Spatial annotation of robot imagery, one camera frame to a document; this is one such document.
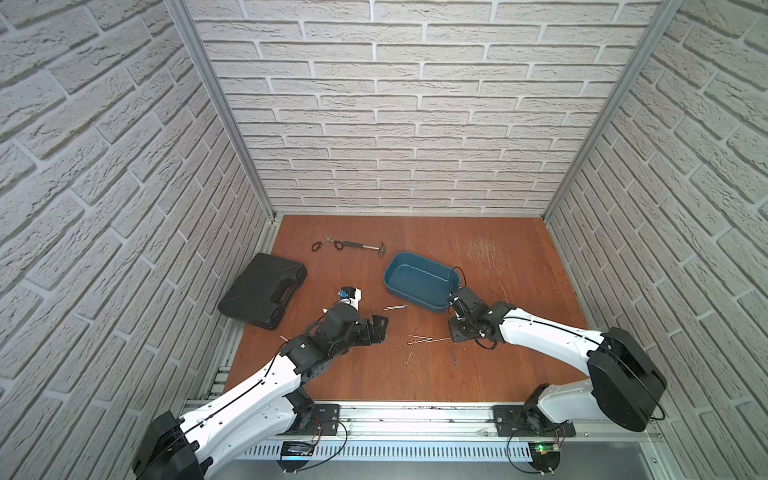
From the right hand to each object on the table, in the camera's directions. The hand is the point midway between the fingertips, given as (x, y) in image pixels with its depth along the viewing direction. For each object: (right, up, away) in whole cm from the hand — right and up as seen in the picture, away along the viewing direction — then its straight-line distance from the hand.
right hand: (459, 328), depth 88 cm
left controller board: (-44, -26, -17) cm, 54 cm away
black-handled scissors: (-49, +25, +22) cm, 59 cm away
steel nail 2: (-9, -4, 0) cm, 10 cm away
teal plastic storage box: (-11, +13, +10) cm, 20 cm away
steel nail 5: (-20, -4, -1) cm, 20 cm away
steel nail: (-20, +5, +7) cm, 21 cm away
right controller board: (+17, -26, -17) cm, 36 cm away
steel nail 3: (-15, -7, -3) cm, 17 cm away
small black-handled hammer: (-25, +23, +21) cm, 40 cm away
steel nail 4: (-3, -7, -4) cm, 8 cm away
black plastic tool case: (-61, +10, +4) cm, 62 cm away
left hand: (-24, +5, -9) cm, 26 cm away
